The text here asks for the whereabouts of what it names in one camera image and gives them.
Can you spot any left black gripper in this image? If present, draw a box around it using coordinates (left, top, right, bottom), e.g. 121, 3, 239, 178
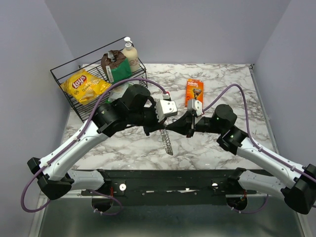
128, 102, 168, 136

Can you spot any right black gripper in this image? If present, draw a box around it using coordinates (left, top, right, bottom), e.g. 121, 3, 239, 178
166, 111, 224, 138

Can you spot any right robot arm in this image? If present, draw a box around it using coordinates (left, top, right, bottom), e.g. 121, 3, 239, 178
166, 104, 316, 214

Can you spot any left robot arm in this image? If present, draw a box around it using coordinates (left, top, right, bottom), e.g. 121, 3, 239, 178
27, 84, 172, 200

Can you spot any orange Gillette razor box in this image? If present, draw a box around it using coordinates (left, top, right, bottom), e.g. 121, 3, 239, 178
185, 79, 204, 107

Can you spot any green and white packet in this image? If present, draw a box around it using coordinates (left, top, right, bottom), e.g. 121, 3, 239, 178
107, 82, 129, 103

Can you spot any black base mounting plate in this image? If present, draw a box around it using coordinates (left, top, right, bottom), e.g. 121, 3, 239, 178
50, 169, 289, 207

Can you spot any brown and green bag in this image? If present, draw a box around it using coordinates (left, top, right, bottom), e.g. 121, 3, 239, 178
101, 50, 132, 84

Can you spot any yellow Lays chips bag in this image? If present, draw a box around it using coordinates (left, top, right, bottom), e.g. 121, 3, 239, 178
61, 69, 111, 105

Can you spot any cream pump lotion bottle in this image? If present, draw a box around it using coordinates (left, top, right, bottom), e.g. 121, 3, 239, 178
122, 37, 139, 73

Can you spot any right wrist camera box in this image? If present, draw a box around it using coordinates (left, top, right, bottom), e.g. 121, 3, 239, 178
187, 98, 203, 117

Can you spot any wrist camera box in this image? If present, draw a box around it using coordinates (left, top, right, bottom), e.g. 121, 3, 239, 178
155, 100, 178, 122
187, 98, 203, 117

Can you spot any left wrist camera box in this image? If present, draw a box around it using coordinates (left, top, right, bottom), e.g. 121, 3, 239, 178
155, 100, 178, 122

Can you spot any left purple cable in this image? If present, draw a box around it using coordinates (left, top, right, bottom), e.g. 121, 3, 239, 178
20, 78, 171, 213

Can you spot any purple cable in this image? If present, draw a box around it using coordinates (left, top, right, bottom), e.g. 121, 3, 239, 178
20, 78, 171, 213
202, 83, 316, 183

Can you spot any black wire basket rack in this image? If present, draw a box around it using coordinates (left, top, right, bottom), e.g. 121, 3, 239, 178
50, 37, 148, 123

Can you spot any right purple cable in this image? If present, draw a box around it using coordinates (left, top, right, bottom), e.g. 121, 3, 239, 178
202, 83, 316, 183

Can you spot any aluminium rail frame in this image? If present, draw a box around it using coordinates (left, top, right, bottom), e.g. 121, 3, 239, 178
30, 190, 305, 237

